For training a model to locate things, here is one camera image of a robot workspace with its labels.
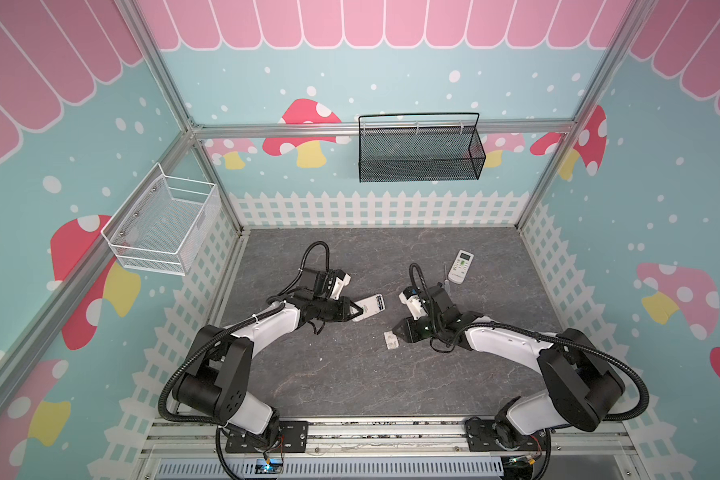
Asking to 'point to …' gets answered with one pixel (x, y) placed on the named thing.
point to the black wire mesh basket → (420, 146)
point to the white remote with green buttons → (371, 306)
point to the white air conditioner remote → (460, 266)
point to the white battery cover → (390, 340)
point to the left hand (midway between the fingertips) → (359, 316)
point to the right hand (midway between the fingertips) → (395, 328)
